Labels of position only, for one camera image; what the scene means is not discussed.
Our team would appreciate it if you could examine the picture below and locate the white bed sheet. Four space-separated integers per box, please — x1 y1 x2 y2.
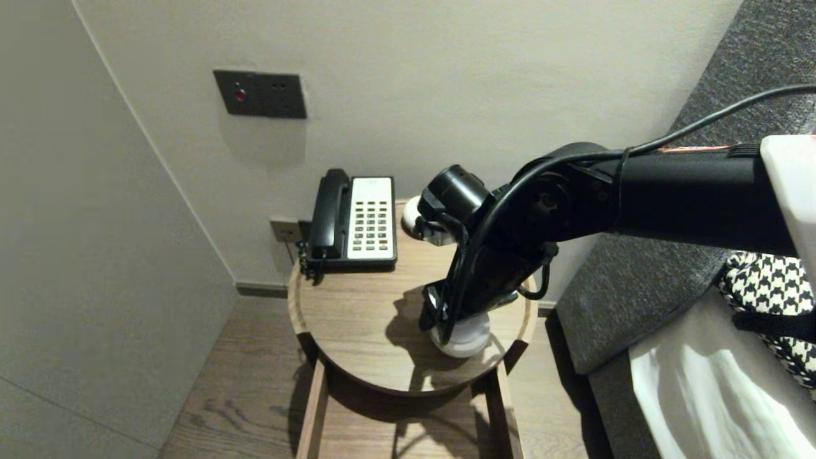
628 287 816 459

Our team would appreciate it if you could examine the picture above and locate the white round puck speaker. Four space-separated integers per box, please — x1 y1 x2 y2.
402 195 457 247

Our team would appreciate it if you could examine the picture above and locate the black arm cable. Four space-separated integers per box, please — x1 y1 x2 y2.
440 84 816 345

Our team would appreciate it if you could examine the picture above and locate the grey fabric bed base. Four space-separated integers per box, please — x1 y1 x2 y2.
586 357 667 459

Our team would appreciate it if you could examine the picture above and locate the grey fabric headboard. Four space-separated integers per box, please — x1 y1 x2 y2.
556 0 816 375

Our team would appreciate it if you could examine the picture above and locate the beige wall socket plate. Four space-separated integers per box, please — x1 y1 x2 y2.
270 219 302 244

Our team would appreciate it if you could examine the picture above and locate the dark wall switch panel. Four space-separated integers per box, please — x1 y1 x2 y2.
212 70 307 120

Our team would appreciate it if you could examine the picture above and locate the white round lidded jar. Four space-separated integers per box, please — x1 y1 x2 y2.
430 311 492 359

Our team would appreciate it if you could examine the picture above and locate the black white houndstooth pillow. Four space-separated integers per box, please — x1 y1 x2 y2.
715 251 816 391

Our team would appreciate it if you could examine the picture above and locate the black white desk telephone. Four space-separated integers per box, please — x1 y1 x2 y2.
305 176 397 268

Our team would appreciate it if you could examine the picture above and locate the black telephone handset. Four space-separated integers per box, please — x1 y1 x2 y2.
308 168 351 259

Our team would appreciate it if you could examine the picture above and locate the round wooden bedside table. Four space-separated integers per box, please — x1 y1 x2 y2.
288 200 538 397

